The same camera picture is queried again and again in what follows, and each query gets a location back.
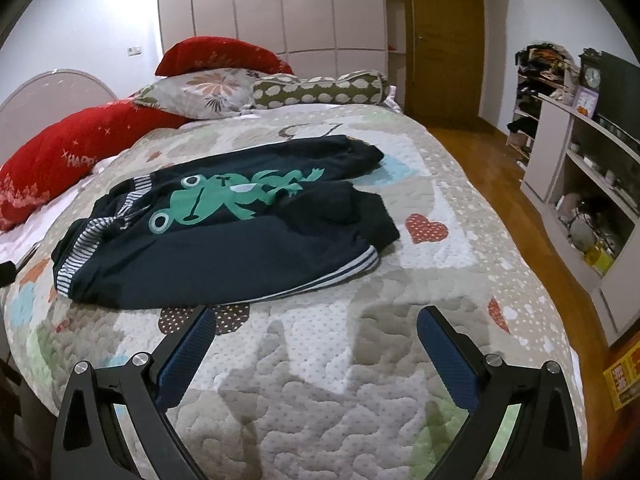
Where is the dark television screen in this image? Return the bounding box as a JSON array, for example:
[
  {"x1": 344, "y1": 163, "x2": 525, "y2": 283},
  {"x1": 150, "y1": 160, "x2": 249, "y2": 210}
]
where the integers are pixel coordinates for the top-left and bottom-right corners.
[{"x1": 597, "y1": 51, "x2": 640, "y2": 136}]

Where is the pink soft toy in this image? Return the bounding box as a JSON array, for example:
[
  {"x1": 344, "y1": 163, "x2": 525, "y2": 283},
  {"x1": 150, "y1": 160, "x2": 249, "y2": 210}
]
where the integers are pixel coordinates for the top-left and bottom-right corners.
[{"x1": 557, "y1": 195, "x2": 581, "y2": 221}]

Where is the yellow red printed box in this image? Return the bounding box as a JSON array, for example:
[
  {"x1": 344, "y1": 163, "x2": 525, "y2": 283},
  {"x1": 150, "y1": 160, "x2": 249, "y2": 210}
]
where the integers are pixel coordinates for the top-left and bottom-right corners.
[{"x1": 602, "y1": 332, "x2": 640, "y2": 411}]

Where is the wooden door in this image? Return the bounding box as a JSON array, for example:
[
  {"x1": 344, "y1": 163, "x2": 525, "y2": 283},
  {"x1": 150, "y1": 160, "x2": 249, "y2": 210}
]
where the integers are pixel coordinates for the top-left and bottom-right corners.
[{"x1": 407, "y1": 0, "x2": 486, "y2": 118}]

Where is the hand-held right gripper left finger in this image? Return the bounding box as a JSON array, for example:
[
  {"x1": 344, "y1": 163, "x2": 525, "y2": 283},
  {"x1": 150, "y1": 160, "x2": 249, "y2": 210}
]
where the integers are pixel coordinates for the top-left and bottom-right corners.
[{"x1": 51, "y1": 304, "x2": 217, "y2": 480}]

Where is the pale rounded headboard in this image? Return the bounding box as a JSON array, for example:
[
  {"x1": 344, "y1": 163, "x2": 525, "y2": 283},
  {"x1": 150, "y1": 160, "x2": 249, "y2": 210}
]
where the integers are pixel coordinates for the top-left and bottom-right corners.
[{"x1": 0, "y1": 70, "x2": 118, "y2": 166}]

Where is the white corner shelf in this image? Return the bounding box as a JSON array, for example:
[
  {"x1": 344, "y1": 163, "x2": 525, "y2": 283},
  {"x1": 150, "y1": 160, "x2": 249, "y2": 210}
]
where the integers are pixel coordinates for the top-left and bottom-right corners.
[{"x1": 384, "y1": 0, "x2": 407, "y2": 91}]

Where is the yellow packet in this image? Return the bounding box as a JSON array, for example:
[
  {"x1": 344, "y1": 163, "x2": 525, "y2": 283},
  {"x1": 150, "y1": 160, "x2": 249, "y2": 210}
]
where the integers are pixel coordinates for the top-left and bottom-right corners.
[{"x1": 585, "y1": 245, "x2": 616, "y2": 276}]

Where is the cluttered open rack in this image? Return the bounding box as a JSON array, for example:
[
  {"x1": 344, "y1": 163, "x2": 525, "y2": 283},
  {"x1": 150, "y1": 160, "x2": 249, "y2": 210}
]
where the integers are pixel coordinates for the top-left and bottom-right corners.
[{"x1": 505, "y1": 42, "x2": 581, "y2": 171}]

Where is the floral pillow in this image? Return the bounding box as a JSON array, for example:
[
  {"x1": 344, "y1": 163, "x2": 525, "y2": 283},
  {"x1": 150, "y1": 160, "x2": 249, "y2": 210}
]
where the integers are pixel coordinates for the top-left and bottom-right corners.
[{"x1": 132, "y1": 69, "x2": 273, "y2": 121}]

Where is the heart pattern quilt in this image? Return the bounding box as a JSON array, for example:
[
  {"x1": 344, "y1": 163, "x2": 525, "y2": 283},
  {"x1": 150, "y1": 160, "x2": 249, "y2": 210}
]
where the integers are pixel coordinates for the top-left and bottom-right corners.
[{"x1": 0, "y1": 102, "x2": 586, "y2": 480}]

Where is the white shelf unit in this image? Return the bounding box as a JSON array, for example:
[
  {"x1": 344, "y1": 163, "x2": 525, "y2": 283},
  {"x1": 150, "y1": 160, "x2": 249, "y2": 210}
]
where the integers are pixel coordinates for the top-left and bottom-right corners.
[{"x1": 520, "y1": 92, "x2": 640, "y2": 348}]

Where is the black striped garment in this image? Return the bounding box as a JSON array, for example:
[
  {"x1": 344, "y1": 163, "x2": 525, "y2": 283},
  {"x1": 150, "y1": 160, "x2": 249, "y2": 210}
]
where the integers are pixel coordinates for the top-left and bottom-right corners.
[{"x1": 51, "y1": 135, "x2": 401, "y2": 311}]

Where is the small table clock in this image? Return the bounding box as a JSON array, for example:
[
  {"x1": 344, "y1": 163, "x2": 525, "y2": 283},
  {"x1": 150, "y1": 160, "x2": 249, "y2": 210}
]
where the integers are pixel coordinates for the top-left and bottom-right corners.
[{"x1": 572, "y1": 85, "x2": 598, "y2": 120}]

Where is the dark mantel clock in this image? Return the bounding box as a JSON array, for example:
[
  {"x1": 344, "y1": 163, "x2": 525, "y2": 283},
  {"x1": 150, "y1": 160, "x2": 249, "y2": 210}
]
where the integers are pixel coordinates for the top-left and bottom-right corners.
[{"x1": 580, "y1": 49, "x2": 603, "y2": 93}]

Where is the white bedsheet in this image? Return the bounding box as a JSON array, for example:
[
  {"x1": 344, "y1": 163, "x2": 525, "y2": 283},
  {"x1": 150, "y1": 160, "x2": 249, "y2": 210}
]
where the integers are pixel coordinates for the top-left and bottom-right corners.
[{"x1": 0, "y1": 155, "x2": 116, "y2": 286}]

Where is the olive spotted bolster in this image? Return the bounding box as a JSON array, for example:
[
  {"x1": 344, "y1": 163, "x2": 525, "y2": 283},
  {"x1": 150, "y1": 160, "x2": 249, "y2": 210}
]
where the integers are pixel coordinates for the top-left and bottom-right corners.
[{"x1": 251, "y1": 71, "x2": 390, "y2": 110}]

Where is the red pillow with white print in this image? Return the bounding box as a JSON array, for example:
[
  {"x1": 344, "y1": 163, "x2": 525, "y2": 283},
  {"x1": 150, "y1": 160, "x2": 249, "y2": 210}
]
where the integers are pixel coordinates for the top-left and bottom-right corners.
[{"x1": 0, "y1": 100, "x2": 188, "y2": 233}]

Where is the white wardrobe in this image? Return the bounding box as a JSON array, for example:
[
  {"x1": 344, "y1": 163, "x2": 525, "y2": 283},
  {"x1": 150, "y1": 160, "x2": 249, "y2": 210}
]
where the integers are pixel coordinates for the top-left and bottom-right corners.
[{"x1": 156, "y1": 0, "x2": 391, "y2": 68}]

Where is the white round object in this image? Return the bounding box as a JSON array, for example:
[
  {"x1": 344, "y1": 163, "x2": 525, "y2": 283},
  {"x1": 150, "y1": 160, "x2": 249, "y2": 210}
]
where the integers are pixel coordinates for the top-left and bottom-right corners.
[{"x1": 570, "y1": 220, "x2": 597, "y2": 252}]

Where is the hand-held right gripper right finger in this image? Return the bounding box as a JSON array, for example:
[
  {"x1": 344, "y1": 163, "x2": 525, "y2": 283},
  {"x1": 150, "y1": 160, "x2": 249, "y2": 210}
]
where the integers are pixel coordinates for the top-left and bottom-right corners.
[{"x1": 416, "y1": 305, "x2": 583, "y2": 480}]

